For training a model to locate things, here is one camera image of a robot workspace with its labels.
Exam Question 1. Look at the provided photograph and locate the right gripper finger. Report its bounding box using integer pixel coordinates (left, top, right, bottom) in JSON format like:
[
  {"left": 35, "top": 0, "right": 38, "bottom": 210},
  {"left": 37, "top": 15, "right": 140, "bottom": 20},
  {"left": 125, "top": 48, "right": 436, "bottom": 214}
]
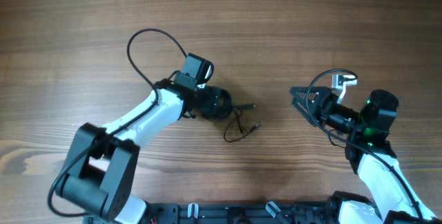
[
  {"left": 289, "top": 86, "right": 332, "bottom": 113},
  {"left": 291, "top": 99, "right": 322, "bottom": 127}
]

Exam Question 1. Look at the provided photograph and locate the black USB cable thin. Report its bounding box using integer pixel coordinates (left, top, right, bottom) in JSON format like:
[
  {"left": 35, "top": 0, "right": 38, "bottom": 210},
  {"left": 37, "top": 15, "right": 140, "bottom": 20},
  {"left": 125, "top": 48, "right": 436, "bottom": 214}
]
[{"left": 223, "top": 104, "right": 261, "bottom": 143}]

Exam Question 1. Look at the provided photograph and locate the black USB cable thick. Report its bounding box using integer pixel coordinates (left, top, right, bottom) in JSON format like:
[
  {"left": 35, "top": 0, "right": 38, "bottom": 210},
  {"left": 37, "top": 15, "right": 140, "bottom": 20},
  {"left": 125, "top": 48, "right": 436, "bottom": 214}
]
[{"left": 208, "top": 88, "right": 238, "bottom": 120}]

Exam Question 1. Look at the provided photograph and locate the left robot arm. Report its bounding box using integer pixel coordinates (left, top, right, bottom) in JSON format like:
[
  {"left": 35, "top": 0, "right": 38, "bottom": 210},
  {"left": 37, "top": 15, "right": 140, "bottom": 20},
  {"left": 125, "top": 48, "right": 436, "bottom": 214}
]
[{"left": 48, "top": 53, "right": 221, "bottom": 223}]

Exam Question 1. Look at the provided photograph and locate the right camera cable black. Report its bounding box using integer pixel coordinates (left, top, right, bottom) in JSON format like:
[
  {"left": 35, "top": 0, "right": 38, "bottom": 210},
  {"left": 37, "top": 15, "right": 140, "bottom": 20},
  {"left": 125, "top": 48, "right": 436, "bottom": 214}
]
[{"left": 305, "top": 68, "right": 425, "bottom": 221}]

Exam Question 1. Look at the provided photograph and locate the camera cable black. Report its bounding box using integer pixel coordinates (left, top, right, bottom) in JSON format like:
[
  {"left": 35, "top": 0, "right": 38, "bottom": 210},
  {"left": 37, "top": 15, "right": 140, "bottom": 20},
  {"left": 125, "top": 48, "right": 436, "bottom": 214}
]
[
  {"left": 305, "top": 68, "right": 425, "bottom": 221},
  {"left": 47, "top": 28, "right": 189, "bottom": 218}
]

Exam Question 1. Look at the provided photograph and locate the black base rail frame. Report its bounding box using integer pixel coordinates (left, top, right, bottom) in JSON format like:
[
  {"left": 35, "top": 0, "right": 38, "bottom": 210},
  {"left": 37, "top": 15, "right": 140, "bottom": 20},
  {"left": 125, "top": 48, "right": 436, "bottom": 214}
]
[{"left": 82, "top": 201, "right": 391, "bottom": 224}]

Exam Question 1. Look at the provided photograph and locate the left camera cable black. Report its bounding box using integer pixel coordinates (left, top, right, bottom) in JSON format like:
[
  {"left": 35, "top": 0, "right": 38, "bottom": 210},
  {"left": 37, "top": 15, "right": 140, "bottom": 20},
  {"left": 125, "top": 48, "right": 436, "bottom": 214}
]
[{"left": 47, "top": 28, "right": 189, "bottom": 218}]

